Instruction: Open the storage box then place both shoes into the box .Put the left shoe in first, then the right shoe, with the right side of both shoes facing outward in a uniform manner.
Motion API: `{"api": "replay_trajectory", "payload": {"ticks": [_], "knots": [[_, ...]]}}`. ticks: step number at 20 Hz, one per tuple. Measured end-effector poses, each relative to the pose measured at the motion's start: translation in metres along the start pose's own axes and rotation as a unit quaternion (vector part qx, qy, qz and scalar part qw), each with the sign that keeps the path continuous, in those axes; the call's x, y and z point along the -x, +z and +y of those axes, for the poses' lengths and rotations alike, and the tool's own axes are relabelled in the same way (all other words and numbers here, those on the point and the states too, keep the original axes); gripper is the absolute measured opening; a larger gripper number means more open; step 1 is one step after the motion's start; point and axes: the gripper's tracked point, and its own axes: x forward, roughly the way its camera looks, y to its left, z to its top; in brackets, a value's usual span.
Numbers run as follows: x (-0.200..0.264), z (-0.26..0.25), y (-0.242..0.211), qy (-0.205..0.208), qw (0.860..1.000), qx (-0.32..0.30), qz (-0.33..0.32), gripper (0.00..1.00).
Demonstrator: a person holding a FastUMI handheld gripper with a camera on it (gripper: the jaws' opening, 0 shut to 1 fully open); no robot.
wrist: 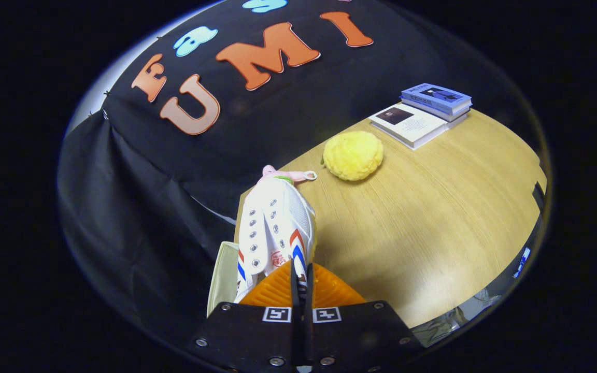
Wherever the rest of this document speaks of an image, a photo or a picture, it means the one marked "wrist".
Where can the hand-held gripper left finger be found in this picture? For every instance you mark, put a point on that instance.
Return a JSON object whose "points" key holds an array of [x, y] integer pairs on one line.
{"points": [[252, 336]]}

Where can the blue book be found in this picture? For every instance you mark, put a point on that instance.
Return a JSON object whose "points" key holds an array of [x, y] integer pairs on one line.
{"points": [[436, 98]]}

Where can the white book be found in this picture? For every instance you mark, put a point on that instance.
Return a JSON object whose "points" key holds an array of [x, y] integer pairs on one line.
{"points": [[412, 124]]}

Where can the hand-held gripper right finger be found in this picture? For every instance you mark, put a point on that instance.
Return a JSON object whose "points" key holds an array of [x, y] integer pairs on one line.
{"points": [[350, 336]]}

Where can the brown fabric storage box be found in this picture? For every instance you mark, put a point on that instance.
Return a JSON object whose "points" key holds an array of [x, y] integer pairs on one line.
{"points": [[222, 274]]}

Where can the black backdrop cloth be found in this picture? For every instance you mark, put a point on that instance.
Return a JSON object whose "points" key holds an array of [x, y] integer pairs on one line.
{"points": [[122, 181]]}

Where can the yellow plush ball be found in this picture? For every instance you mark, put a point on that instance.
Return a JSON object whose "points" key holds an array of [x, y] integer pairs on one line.
{"points": [[353, 155]]}

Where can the pink and green plush toy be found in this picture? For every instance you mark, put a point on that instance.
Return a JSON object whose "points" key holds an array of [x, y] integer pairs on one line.
{"points": [[288, 175]]}

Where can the white striped canvas shoe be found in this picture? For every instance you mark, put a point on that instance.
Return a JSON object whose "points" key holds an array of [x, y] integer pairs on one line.
{"points": [[272, 233]]}

